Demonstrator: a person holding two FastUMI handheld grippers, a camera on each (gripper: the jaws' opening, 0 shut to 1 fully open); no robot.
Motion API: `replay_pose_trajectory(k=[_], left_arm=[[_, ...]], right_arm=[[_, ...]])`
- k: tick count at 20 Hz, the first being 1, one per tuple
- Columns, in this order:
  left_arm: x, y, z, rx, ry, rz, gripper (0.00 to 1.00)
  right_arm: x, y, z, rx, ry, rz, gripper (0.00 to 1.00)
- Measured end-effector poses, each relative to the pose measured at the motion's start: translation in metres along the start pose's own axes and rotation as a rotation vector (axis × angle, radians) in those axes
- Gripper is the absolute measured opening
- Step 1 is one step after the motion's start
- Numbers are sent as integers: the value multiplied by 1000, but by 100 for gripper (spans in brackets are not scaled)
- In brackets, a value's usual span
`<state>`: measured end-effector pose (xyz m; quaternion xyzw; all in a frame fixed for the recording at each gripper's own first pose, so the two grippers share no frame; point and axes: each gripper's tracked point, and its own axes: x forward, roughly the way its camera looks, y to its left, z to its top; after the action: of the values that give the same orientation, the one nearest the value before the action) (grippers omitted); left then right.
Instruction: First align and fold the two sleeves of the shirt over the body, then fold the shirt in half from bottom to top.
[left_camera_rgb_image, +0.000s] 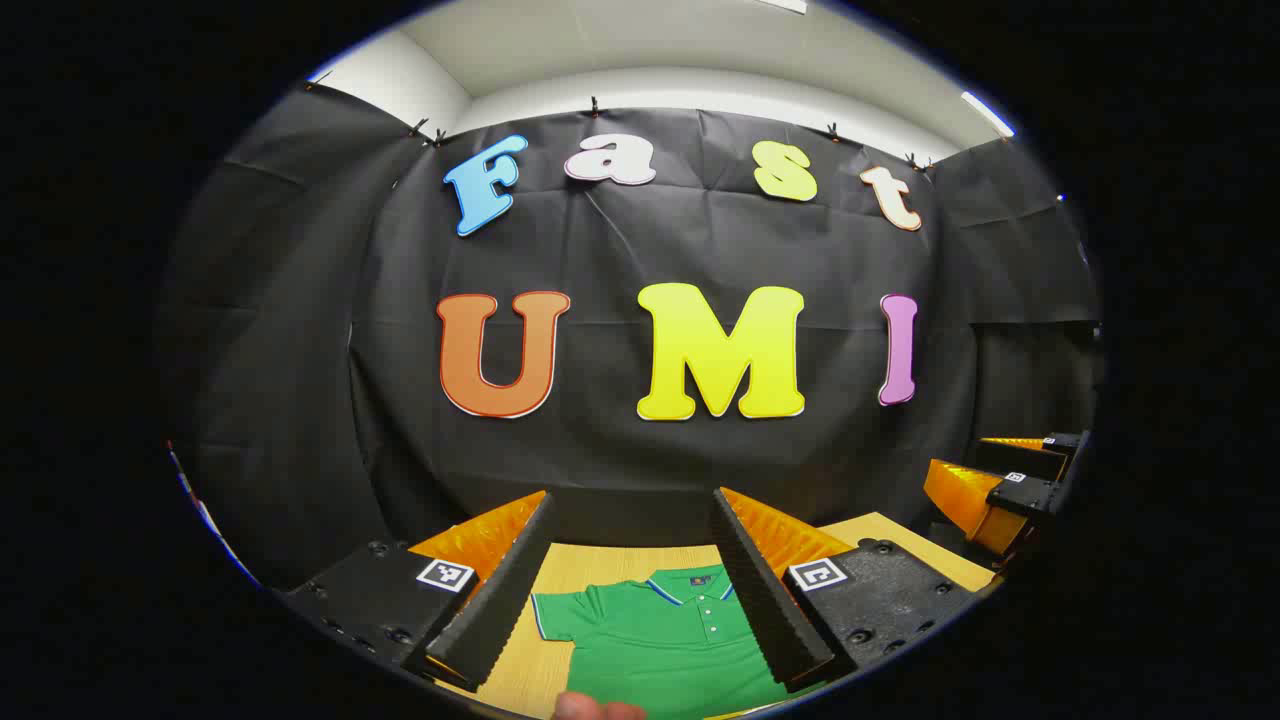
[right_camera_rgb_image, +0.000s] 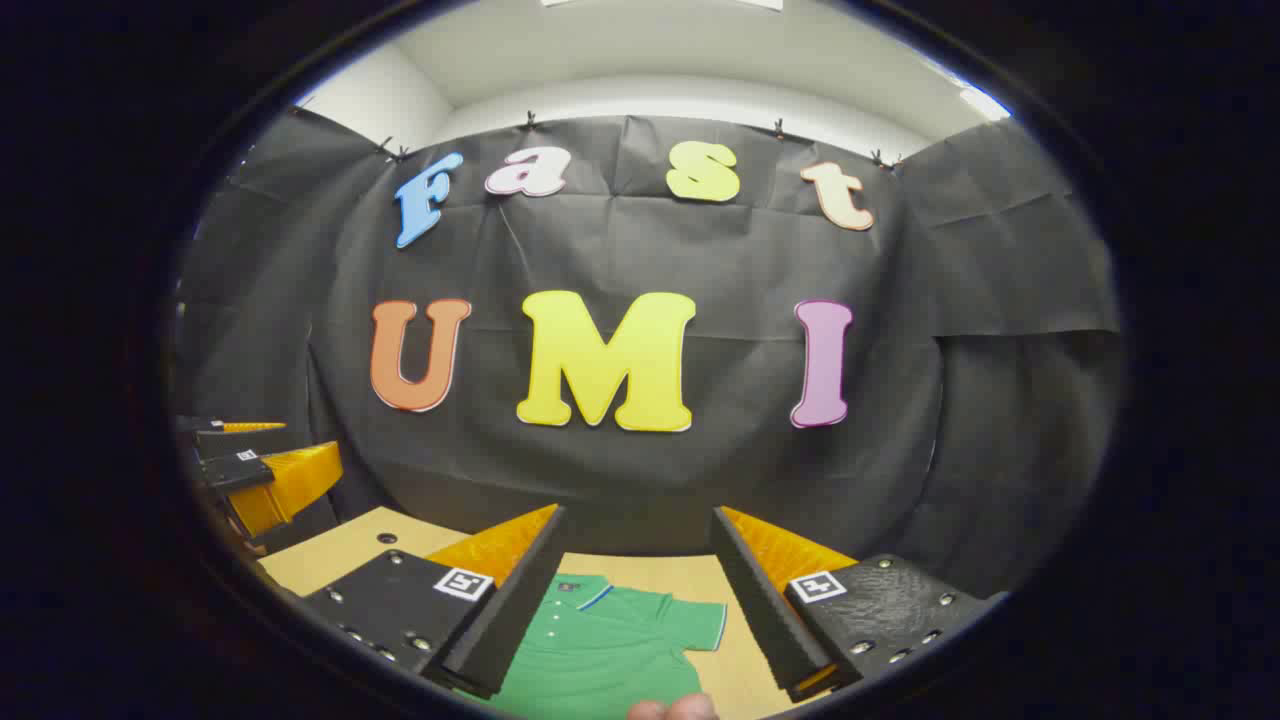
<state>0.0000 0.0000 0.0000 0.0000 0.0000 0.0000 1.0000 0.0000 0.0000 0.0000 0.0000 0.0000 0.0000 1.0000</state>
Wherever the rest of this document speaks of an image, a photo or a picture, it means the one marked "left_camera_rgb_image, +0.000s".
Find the ceiling light strip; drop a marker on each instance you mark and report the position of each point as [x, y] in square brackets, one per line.
[988, 113]
[782, 4]

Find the green T-shirt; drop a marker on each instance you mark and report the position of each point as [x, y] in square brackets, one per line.
[650, 650]

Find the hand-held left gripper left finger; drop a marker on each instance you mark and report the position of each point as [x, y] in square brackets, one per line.
[505, 590]

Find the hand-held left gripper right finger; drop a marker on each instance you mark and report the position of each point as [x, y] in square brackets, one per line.
[765, 590]

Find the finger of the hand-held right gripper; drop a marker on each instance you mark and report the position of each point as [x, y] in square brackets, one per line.
[1025, 460]
[1025, 495]

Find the black backdrop cloth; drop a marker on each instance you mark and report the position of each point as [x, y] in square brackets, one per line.
[620, 250]

